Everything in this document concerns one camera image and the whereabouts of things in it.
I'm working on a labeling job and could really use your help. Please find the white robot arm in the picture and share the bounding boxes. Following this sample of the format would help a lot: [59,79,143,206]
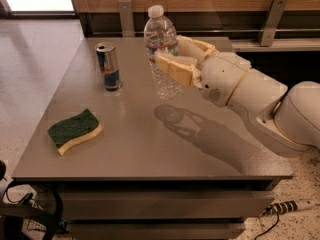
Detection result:
[154,36,320,157]

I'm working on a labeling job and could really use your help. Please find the black chair base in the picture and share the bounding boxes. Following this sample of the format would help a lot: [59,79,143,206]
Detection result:
[0,160,63,240]

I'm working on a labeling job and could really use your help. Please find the white power strip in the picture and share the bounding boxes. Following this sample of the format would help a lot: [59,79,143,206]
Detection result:
[261,199,316,217]

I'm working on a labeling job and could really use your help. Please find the grey drawer cabinet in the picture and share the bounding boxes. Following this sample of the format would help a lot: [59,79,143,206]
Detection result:
[13,38,292,240]

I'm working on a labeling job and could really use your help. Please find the right metal wall bracket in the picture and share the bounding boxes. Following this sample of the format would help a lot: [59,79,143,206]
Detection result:
[258,0,288,47]

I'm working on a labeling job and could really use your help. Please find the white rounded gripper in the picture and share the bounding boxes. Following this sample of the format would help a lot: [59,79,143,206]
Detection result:
[154,35,252,107]

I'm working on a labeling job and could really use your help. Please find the left metal wall bracket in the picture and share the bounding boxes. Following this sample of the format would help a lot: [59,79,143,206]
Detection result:
[118,0,135,37]

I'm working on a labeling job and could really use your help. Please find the green and yellow sponge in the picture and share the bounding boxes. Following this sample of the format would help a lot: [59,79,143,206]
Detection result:
[47,109,102,156]

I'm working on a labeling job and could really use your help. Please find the clear plastic water bottle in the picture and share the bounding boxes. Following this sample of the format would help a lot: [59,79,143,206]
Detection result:
[144,5,181,100]

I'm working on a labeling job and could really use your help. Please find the silver blue energy drink can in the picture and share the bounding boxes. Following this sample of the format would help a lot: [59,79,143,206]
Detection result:
[95,41,122,91]

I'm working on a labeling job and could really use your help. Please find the black power cable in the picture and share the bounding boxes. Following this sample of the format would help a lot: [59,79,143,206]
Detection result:
[253,210,280,240]

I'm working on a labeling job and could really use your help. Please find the metal wall bracket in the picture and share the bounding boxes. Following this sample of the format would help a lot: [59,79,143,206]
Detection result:
[118,0,135,37]
[258,0,288,47]

